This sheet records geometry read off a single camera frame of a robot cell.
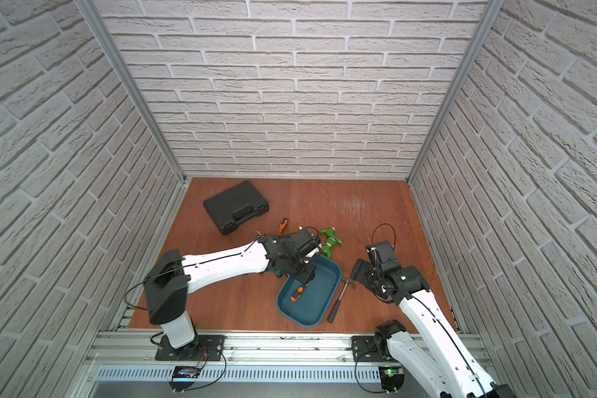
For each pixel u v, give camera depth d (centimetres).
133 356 141
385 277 56
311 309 81
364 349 74
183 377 70
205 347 73
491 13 69
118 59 80
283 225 100
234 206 103
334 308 81
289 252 63
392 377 71
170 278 50
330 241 94
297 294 83
